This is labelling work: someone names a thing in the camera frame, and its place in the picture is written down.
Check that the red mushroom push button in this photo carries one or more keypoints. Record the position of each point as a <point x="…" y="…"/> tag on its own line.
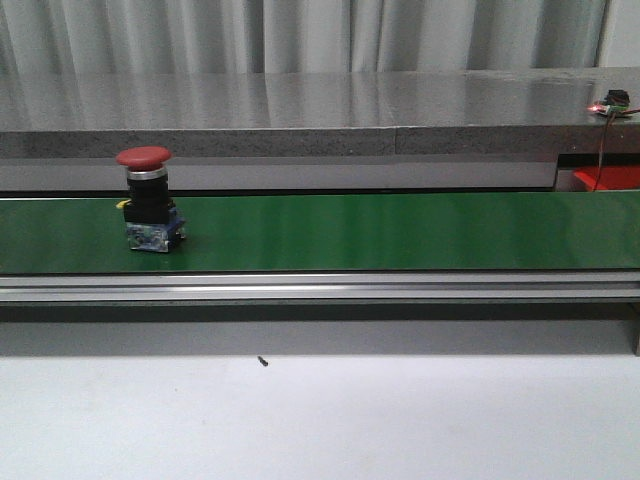
<point x="152" y="221"/>

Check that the grey stone counter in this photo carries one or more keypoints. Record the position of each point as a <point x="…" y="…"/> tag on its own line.
<point x="534" y="111"/>

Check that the green conveyor belt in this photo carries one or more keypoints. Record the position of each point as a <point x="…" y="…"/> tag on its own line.
<point x="433" y="231"/>

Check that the red plastic tray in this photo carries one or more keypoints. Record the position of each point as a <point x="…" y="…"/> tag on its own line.
<point x="608" y="178"/>

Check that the small green circuit board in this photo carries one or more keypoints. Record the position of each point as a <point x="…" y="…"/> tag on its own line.
<point x="612" y="110"/>

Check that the small black sensor box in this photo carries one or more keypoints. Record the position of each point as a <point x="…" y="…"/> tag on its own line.
<point x="617" y="97"/>

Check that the grey pleated curtain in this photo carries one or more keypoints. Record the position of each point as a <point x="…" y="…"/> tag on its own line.
<point x="76" y="37"/>

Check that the aluminium conveyor frame rail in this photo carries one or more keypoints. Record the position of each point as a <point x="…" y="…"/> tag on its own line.
<point x="476" y="287"/>

